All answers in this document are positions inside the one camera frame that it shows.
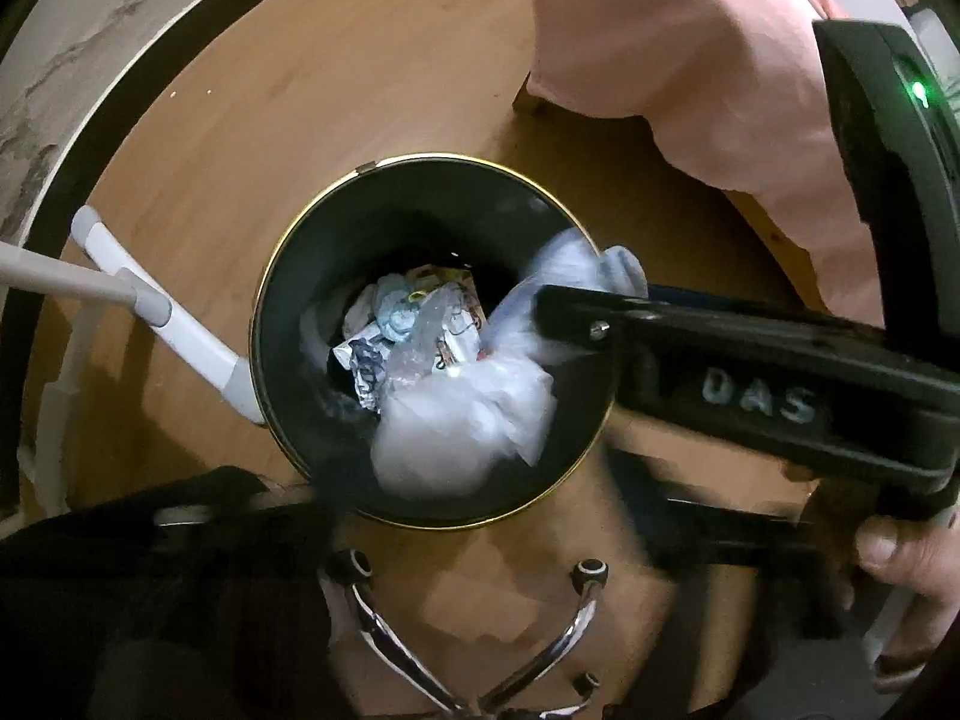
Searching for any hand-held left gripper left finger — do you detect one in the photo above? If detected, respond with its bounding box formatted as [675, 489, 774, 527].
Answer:
[311, 390, 361, 541]

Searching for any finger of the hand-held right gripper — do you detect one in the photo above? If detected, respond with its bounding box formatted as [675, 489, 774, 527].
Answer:
[529, 283, 638, 391]

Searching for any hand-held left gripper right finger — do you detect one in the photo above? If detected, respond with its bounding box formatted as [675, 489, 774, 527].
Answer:
[604, 442, 848, 593]

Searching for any silver foil wrapper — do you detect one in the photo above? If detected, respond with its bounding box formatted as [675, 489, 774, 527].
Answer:
[330, 337, 391, 415]

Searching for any clear plastic bag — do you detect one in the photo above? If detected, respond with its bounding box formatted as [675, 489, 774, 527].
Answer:
[371, 229, 650, 497]

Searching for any black gold-rimmed trash bin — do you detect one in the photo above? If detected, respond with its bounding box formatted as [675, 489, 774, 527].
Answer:
[250, 154, 620, 530]

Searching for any person's right hand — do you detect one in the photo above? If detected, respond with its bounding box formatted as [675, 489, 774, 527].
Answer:
[840, 499, 960, 691]

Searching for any chrome chair base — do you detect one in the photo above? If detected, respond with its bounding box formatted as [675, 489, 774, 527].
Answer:
[319, 549, 612, 720]

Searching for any dark cloth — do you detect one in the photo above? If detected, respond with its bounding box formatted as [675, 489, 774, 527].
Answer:
[0, 465, 338, 720]

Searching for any pink bed sheet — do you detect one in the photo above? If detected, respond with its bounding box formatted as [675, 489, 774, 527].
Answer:
[529, 0, 893, 323]

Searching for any white desk leg frame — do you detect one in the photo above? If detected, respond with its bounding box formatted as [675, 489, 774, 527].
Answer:
[0, 206, 267, 511]

